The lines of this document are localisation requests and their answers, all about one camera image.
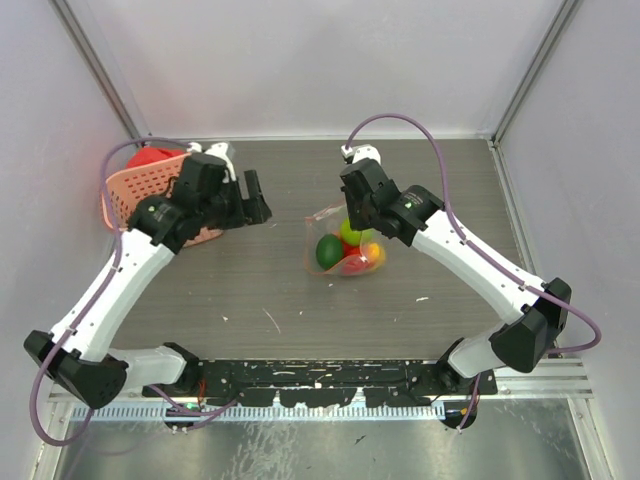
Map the yellow toy pear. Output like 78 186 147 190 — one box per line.
361 242 386 269

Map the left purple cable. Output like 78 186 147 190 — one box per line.
30 137 241 446

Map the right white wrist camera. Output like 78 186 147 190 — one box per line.
340 144 381 165

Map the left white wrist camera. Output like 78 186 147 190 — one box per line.
187 142 237 183

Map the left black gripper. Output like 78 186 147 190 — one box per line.
200 169 270 230

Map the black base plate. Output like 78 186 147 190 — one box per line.
159 359 474 408

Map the dark green toy avocado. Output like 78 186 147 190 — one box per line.
315 234 344 270

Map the red cloth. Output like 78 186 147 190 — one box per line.
126 146 184 169

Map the white slotted cable duct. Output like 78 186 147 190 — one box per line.
92 401 445 422

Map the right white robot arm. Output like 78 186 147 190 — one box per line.
340 159 571 394

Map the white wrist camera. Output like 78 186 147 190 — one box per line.
340 144 381 165
187 142 237 183

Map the pink plastic basket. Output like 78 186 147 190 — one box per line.
106 152 187 231

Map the red yellow toy mango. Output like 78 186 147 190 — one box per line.
340 255 370 276

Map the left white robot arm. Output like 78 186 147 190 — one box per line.
24 153 272 409

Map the clear zip top bag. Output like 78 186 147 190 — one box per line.
304 202 387 277

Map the red toy apple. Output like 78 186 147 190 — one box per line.
342 243 362 263

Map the light green toy apple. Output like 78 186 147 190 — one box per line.
339 218 374 247

